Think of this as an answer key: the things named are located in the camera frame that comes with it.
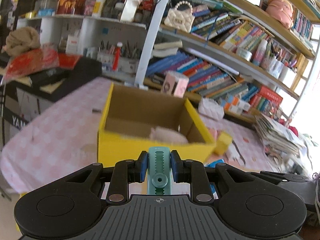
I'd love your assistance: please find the mint green stapler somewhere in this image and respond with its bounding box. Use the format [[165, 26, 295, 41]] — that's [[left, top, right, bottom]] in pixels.
[[147, 147, 172, 196]]

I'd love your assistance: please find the pink plush pig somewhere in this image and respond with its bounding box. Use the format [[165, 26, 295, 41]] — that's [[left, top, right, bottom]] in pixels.
[[149, 127, 188, 144]]

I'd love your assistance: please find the yellow tape roll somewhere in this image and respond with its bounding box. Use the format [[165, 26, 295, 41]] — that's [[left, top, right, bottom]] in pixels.
[[214, 131, 233, 155]]

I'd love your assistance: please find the pink handheld fan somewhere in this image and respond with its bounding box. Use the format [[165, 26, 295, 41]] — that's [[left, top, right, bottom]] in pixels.
[[208, 128, 218, 140]]

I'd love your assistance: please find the white power adapter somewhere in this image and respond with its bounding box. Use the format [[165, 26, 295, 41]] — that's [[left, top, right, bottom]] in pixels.
[[225, 142, 240, 161]]

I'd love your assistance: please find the yellow cardboard box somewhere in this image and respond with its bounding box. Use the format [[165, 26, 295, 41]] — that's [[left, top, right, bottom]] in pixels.
[[97, 83, 216, 167]]

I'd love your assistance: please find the stack of papers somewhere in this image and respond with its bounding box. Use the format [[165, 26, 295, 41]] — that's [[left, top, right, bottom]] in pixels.
[[254, 114, 305, 158]]

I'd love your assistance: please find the white quilted handbag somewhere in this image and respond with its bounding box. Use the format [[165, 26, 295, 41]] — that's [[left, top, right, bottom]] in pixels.
[[198, 98, 225, 121]]

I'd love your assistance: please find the orange white box lower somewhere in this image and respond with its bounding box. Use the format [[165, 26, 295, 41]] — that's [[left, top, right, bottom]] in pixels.
[[219, 99, 243, 115]]

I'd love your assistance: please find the orange white box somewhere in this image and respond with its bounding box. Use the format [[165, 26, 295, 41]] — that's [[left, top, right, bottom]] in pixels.
[[219, 99, 243, 115], [225, 94, 251, 111]]

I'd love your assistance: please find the orange white box upper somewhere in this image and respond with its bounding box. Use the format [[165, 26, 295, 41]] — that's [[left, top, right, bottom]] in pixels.
[[225, 94, 251, 111]]

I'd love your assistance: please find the pink cylindrical pen holder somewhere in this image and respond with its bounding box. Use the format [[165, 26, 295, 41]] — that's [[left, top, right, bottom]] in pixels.
[[161, 70, 189, 98]]

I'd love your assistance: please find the red thick dictionary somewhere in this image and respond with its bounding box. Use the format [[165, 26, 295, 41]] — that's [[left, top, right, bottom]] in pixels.
[[258, 86, 283, 106]]

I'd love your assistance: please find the black keyboard case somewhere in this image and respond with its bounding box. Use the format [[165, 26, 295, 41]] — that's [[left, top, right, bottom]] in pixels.
[[27, 57, 102, 102]]

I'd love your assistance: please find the wooden bookshelf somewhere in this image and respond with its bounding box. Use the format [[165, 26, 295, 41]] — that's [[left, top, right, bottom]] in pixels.
[[135, 0, 319, 122]]

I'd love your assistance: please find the red plastic bag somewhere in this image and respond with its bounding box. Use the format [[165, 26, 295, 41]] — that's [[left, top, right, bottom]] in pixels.
[[1, 47, 81, 85]]

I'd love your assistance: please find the cream quilted handbag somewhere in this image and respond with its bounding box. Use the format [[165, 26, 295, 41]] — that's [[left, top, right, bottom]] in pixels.
[[164, 1, 195, 33]]

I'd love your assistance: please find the brown folded cloth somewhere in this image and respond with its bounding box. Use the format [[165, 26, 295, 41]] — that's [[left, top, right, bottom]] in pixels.
[[2, 27, 41, 57]]

